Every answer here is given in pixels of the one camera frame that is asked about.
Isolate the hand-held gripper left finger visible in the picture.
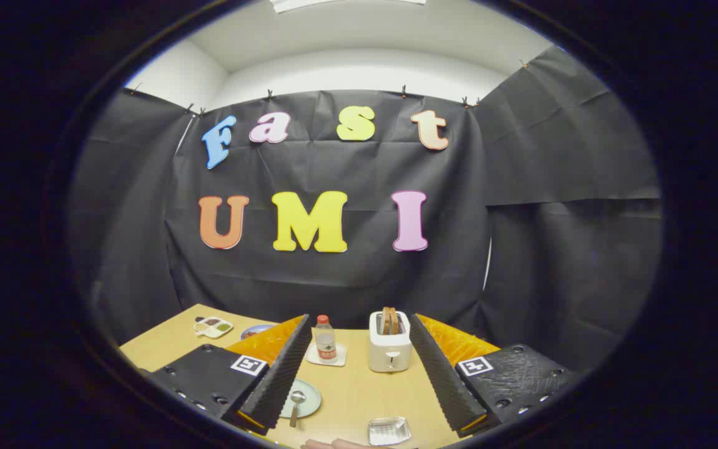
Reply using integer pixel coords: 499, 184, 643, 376
141, 314, 314, 436

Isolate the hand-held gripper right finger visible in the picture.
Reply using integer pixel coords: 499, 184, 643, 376
409, 313, 581, 437

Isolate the wooden handled metal spoon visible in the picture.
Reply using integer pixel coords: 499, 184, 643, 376
289, 390, 309, 428

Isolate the light green plate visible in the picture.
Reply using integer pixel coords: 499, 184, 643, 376
279, 379, 322, 419

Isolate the red capped water bottle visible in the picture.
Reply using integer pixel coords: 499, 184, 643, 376
315, 315, 337, 362

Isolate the white square coaster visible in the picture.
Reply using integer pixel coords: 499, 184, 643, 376
305, 342, 348, 367

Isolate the white toaster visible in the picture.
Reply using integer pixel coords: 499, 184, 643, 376
368, 310, 413, 374

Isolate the perforated metal tray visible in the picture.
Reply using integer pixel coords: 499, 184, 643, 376
368, 417, 412, 447

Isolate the white divided sauce dish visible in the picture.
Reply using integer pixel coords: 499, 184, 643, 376
194, 316, 234, 339

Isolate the black backdrop cloth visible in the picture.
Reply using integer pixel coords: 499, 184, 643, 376
66, 44, 665, 375

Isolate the ceiling light panel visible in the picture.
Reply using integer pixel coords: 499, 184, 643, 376
270, 0, 427, 14

